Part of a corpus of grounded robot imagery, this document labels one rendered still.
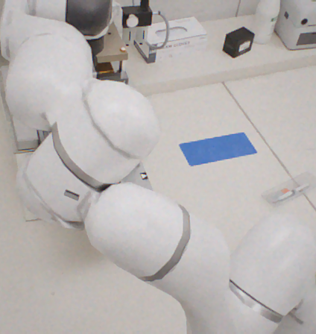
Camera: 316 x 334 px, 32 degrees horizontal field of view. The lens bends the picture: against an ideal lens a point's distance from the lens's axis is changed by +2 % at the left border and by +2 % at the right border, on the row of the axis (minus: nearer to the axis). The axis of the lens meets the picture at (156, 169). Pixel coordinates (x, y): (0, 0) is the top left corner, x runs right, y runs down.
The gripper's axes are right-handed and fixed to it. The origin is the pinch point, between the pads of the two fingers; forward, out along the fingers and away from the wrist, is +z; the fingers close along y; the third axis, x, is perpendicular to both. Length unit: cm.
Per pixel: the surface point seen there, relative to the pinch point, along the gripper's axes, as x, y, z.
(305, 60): 91, -40, 29
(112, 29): 12.4, -22.8, -4.1
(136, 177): 8.3, 16.5, 9.3
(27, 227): -16.7, 8.5, 31.5
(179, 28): 47, -56, 21
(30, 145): -13.2, -1.7, 12.1
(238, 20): 76, -67, 28
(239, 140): 52, -9, 32
